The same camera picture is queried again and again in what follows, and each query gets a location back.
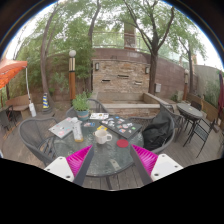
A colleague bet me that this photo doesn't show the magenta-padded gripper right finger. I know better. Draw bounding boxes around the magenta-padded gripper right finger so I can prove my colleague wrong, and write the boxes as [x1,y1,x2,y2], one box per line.
[129,143,184,186]

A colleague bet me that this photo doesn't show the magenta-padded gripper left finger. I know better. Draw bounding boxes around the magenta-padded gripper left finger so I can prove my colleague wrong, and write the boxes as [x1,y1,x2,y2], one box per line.
[43,144,95,187]

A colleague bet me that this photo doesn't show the clear plastic drink bottle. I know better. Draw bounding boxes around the clear plastic drink bottle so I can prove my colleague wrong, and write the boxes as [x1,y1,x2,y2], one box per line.
[70,117,85,143]

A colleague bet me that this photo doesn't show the flat round red coaster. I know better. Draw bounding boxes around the flat round red coaster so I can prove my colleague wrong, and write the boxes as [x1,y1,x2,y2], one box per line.
[116,138,130,149]

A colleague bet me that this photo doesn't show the black jacket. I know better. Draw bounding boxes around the black jacket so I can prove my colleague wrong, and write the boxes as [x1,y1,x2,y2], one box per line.
[142,109,173,151]

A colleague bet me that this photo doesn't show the round glass table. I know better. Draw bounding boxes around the round glass table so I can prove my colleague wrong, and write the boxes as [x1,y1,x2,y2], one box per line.
[53,114,145,191]

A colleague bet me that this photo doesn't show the white ceramic mug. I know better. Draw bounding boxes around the white ceramic mug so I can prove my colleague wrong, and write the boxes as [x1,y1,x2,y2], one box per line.
[92,128,113,145]

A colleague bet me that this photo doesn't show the grey mesh chair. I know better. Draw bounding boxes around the grey mesh chair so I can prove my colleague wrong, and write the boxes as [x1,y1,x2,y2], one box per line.
[128,103,178,155]
[65,98,109,119]
[18,116,68,168]

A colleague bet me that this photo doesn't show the silver laptop with stickers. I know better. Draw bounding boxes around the silver laptop with stickers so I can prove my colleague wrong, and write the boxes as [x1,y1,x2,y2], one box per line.
[48,117,79,139]

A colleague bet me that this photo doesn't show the yellow card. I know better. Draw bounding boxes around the yellow card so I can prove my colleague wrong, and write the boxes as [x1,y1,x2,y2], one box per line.
[96,124,109,132]

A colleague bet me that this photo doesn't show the black laptop with stickers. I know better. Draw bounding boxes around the black laptop with stickers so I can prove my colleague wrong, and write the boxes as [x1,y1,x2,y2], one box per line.
[99,114,143,140]

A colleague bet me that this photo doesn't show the potted green plant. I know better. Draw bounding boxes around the potted green plant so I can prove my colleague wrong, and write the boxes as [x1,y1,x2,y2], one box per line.
[71,93,92,122]

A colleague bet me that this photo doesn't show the black metal chair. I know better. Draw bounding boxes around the black metal chair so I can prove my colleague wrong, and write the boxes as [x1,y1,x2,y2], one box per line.
[182,118,218,158]
[189,99,203,112]
[0,105,18,133]

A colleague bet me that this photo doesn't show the small round dark table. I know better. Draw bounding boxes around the small round dark table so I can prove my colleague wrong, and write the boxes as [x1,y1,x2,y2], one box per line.
[175,102,204,134]

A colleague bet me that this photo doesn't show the blue yellow striped cone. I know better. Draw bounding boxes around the blue yellow striped cone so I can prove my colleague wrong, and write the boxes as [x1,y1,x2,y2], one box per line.
[41,92,52,110]

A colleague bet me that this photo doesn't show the wooden bench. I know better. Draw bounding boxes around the wooden bench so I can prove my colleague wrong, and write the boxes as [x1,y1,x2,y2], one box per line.
[5,94,31,114]

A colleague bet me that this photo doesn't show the forked dark tree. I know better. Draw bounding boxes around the forked dark tree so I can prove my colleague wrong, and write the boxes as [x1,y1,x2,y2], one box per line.
[123,0,176,96]

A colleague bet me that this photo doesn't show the thin tree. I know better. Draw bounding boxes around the thin tree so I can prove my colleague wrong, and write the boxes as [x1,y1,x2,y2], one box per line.
[178,29,208,95]

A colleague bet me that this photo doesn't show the leaning tree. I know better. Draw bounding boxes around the leaning tree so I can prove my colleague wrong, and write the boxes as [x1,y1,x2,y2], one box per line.
[33,1,68,109]

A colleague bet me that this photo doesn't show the orange patio umbrella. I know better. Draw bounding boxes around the orange patio umbrella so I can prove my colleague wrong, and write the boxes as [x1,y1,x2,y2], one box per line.
[0,59,37,118]

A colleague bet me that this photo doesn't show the slim tree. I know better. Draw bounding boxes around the slim tree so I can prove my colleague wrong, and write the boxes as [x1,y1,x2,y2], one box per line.
[84,0,103,93]

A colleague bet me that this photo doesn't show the wooden globe lamp post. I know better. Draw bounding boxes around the wooden globe lamp post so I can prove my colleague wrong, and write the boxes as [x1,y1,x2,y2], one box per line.
[68,49,78,101]
[182,68,190,101]

